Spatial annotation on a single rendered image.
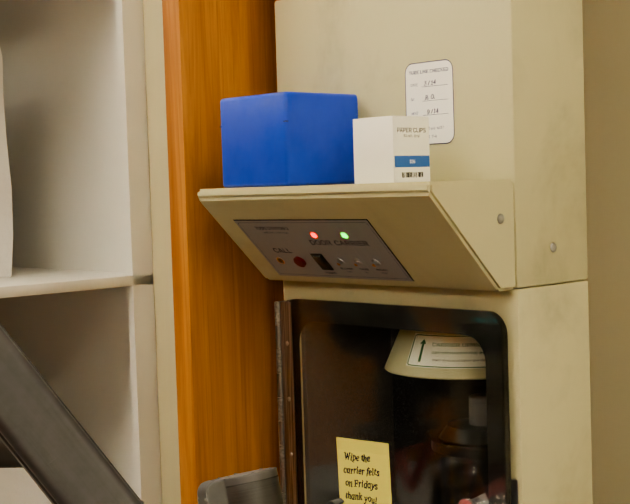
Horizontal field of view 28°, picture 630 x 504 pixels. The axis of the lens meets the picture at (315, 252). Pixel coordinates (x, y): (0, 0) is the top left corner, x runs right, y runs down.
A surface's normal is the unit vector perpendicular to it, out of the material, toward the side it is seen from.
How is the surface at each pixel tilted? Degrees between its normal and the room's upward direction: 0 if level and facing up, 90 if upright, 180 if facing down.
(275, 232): 135
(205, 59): 90
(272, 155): 90
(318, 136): 90
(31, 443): 80
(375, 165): 90
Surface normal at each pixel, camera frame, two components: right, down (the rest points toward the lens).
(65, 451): 0.34, -0.20
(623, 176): -0.73, 0.06
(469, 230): 0.68, 0.02
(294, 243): -0.49, 0.75
